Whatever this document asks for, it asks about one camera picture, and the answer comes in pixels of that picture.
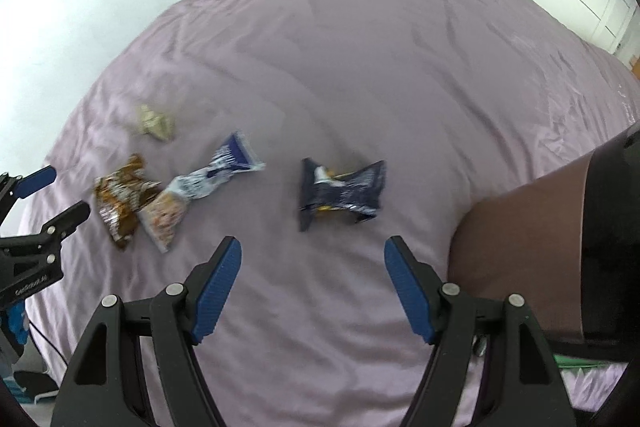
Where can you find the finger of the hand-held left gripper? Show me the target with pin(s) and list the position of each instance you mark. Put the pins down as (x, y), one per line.
(35, 179)
(70, 219)

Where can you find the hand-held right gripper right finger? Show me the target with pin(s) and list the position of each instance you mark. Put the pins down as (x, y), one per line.
(407, 292)

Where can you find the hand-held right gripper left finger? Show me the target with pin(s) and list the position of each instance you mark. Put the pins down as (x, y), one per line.
(217, 292)

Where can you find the brown snack packet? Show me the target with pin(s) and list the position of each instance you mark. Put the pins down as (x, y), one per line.
(120, 202)

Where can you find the dark navy snack packet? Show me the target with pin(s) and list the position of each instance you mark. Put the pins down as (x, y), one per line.
(340, 197)

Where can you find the person's left hand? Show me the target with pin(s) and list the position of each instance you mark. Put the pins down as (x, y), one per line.
(12, 324)

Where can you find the light blue granola bar packet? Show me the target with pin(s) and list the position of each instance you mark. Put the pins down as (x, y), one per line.
(192, 192)

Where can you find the small beige snack packet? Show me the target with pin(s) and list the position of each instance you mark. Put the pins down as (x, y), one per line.
(156, 123)

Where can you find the copper and black electric kettle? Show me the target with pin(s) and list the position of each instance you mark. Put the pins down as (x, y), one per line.
(535, 247)

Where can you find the green tray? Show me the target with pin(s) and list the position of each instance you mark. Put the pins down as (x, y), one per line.
(585, 363)

